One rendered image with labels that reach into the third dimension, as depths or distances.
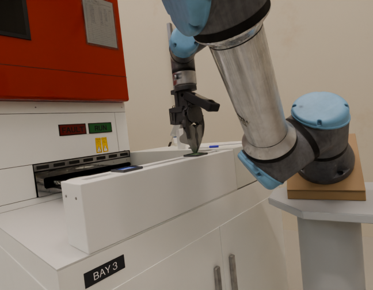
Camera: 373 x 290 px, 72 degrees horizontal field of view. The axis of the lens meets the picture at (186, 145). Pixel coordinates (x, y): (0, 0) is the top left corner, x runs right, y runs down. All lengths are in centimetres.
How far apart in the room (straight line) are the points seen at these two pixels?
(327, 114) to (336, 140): 7
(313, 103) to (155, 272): 54
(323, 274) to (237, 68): 62
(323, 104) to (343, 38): 199
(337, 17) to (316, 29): 17
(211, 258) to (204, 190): 21
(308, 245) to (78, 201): 61
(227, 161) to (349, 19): 201
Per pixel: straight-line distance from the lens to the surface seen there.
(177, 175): 69
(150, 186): 63
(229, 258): 92
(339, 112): 63
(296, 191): 78
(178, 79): 81
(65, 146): 120
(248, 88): 43
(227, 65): 41
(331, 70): 256
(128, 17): 355
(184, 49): 70
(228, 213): 89
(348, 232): 81
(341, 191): 78
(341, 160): 74
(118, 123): 132
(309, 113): 62
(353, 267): 85
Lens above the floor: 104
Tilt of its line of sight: 3 degrees down
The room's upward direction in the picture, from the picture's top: 6 degrees counter-clockwise
